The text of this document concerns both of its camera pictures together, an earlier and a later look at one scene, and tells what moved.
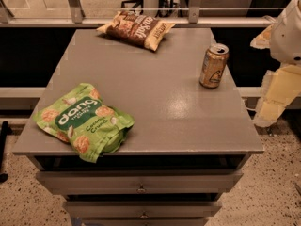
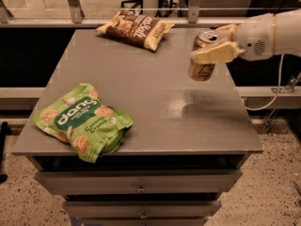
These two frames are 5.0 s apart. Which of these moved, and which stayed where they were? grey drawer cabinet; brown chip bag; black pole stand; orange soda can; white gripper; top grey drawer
Moved: orange soda can; white gripper
Stayed: black pole stand; grey drawer cabinet; brown chip bag; top grey drawer
